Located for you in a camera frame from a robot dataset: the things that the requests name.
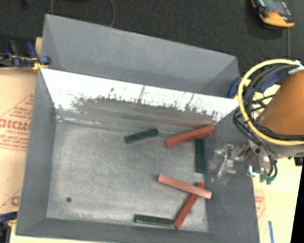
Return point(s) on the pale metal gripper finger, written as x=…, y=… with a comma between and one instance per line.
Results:
x=229, y=166
x=228, y=152

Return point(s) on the dark green flat block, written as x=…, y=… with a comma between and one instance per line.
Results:
x=141, y=136
x=154, y=220
x=200, y=156

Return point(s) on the grey metal bin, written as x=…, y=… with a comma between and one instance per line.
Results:
x=109, y=168

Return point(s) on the black cylinder on white bracket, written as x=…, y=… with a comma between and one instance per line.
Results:
x=299, y=161

